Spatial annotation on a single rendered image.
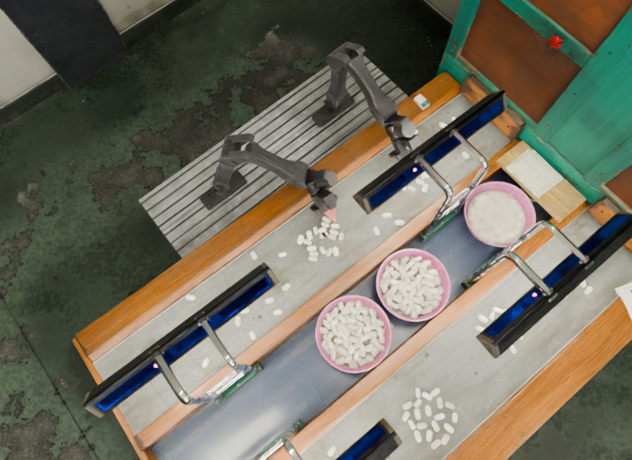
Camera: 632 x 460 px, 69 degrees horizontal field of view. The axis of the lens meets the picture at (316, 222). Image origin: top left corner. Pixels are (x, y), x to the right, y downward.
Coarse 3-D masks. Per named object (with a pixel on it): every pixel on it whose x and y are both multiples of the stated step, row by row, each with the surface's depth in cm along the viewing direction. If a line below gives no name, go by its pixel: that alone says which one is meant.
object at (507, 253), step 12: (540, 228) 140; (552, 228) 136; (516, 240) 156; (564, 240) 134; (504, 252) 136; (576, 252) 133; (492, 264) 145; (516, 264) 133; (528, 264) 133; (588, 264) 133; (480, 276) 160; (528, 276) 132; (540, 288) 131; (552, 288) 131; (552, 300) 130
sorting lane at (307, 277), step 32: (416, 128) 191; (384, 160) 187; (448, 160) 186; (352, 192) 182; (416, 192) 182; (288, 224) 179; (320, 224) 178; (352, 224) 178; (384, 224) 178; (288, 256) 174; (320, 256) 174; (352, 256) 174; (224, 288) 171; (320, 288) 170; (160, 320) 168; (256, 320) 167; (128, 352) 164; (192, 352) 164; (160, 384) 160; (192, 384) 160; (128, 416) 157
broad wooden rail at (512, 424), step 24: (624, 312) 162; (600, 336) 159; (624, 336) 159; (552, 360) 157; (576, 360) 157; (600, 360) 157; (528, 384) 155; (552, 384) 155; (576, 384) 154; (504, 408) 152; (528, 408) 152; (552, 408) 152; (480, 432) 150; (504, 432) 150; (528, 432) 150; (456, 456) 148; (480, 456) 148; (504, 456) 148
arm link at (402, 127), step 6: (396, 108) 167; (378, 114) 165; (396, 114) 168; (378, 120) 167; (390, 120) 165; (396, 120) 162; (402, 120) 160; (408, 120) 161; (396, 126) 164; (402, 126) 161; (408, 126) 161; (414, 126) 162; (396, 132) 164; (402, 132) 161; (408, 132) 162; (414, 132) 163
